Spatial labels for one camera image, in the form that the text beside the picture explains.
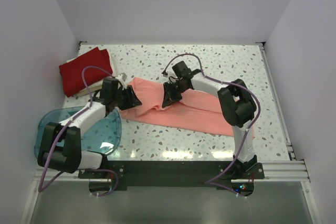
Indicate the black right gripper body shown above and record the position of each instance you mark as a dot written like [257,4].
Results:
[176,89]

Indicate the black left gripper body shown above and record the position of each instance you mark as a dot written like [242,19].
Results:
[120,98]

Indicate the salmon pink t-shirt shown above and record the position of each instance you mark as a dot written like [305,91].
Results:
[197,111]

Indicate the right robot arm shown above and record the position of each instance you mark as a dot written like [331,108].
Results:
[239,106]

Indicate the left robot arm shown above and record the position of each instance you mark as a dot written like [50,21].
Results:
[60,147]

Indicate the blue transparent plastic bin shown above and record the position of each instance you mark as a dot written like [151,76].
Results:
[103,137]

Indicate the folded red t-shirt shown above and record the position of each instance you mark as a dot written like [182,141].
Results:
[84,73]

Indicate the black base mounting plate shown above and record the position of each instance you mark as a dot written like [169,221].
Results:
[169,174]

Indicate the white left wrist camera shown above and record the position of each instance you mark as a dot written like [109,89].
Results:
[122,77]

